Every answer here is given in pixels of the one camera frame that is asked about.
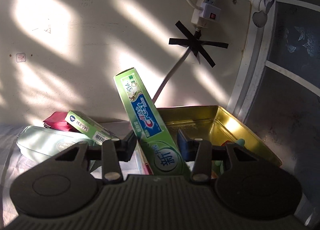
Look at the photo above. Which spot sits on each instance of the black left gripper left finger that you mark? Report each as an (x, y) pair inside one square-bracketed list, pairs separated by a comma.
[(115, 150)]

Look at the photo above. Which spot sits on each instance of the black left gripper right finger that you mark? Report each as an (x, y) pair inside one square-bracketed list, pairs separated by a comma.
[(199, 151)]

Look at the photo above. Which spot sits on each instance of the teal plush toy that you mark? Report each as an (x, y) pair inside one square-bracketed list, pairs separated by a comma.
[(217, 166)]

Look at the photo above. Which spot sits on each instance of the green Crest toothpaste box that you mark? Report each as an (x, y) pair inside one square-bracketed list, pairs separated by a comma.
[(156, 142)]

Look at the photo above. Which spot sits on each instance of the light blue zip pouch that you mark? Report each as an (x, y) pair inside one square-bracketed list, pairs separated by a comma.
[(39, 144)]

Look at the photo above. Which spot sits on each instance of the small green medicine box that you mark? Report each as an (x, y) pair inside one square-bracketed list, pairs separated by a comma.
[(89, 127)]

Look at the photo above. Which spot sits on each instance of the gold tin box pink outside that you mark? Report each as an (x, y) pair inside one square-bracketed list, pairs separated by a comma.
[(215, 124)]

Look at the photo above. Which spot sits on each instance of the magenta wallet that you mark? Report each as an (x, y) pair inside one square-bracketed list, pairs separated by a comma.
[(57, 122)]

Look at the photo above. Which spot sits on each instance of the striped grey bed sheet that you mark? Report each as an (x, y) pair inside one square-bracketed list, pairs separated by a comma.
[(13, 163)]

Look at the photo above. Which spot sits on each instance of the black tape cross lower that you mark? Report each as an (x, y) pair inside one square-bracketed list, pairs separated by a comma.
[(195, 44)]

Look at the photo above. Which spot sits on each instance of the white power strip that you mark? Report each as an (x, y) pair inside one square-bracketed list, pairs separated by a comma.
[(209, 12)]

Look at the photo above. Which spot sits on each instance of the small white fan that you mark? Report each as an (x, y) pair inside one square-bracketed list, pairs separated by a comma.
[(263, 7)]

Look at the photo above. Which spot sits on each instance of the small wall sticker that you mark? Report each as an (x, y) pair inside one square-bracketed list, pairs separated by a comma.
[(20, 57)]

